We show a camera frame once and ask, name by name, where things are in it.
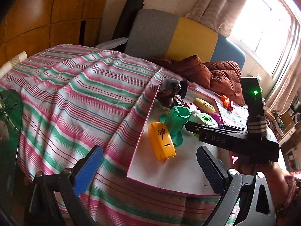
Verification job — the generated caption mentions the orange yellow plastic case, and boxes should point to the orange yellow plastic case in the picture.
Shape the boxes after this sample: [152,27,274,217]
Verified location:
[148,122,176,162]

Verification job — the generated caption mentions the white green round case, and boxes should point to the white green round case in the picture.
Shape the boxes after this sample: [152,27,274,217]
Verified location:
[189,113,218,128]

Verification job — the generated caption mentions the green flanged plastic tube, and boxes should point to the green flanged plastic tube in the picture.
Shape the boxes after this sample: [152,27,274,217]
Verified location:
[160,106,191,147]

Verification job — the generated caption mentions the dark brown peg disc toy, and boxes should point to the dark brown peg disc toy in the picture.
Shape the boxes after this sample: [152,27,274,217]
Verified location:
[156,90,184,109]

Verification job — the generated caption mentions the striped bed sheet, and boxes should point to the striped bed sheet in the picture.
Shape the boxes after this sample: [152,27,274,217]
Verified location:
[0,44,250,226]

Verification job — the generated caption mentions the beige curtain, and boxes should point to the beige curtain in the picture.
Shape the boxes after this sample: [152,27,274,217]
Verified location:
[186,0,247,37]

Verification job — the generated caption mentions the magenta funnel toy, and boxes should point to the magenta funnel toy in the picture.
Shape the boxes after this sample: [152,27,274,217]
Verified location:
[209,113,222,124]

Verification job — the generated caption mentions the grey yellow blue headboard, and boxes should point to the grey yellow blue headboard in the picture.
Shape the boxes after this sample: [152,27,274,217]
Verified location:
[125,9,245,68]

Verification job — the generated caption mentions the person's right hand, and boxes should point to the person's right hand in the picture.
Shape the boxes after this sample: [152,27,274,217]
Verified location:
[231,153,289,208]

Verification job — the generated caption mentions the patterned sleeve forearm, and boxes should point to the patterned sleeve forearm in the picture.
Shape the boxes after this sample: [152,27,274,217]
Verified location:
[275,170,300,225]

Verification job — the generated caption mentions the black cylinder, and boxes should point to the black cylinder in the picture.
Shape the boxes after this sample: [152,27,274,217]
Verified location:
[159,78,188,99]

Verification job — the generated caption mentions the rust brown quilt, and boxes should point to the rust brown quilt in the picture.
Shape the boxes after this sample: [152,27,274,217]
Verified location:
[151,55,244,106]

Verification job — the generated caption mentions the yellow perforated oval toy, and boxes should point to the yellow perforated oval toy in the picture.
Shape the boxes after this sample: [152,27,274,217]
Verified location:
[193,97,216,114]

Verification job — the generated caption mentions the pink rimmed white tray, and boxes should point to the pink rimmed white tray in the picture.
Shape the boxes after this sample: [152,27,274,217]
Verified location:
[126,76,236,197]

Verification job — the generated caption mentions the green glass table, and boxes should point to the green glass table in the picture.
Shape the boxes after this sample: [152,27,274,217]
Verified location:
[1,90,22,214]

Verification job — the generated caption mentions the orange plastic block toy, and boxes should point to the orange plastic block toy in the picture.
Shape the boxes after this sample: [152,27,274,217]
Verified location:
[220,95,231,108]

